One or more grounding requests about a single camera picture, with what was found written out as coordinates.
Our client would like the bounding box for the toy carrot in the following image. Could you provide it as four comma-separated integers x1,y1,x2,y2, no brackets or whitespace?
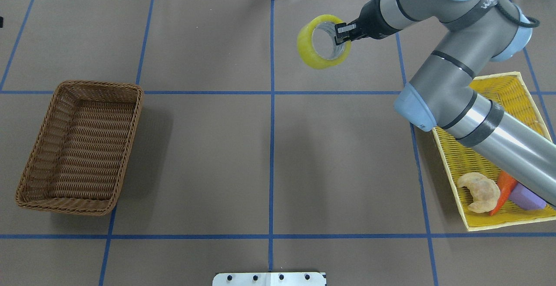
489,170,518,216

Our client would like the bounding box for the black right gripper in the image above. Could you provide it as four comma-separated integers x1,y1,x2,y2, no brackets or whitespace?
335,0,400,46

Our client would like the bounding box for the purple foam block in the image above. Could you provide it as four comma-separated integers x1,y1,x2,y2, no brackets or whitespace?
509,183,547,211

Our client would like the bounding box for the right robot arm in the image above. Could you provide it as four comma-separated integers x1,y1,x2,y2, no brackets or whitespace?
333,0,556,205

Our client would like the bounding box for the yellow clear tape roll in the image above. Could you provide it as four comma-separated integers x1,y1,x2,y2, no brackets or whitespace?
297,14,351,70

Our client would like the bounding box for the brown wicker basket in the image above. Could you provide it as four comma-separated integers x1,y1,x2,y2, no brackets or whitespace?
15,80,144,216

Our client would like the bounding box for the yellow woven basket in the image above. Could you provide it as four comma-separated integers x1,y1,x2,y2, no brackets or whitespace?
431,72,555,231

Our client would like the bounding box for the toy croissant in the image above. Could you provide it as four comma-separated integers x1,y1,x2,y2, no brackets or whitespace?
456,172,501,213

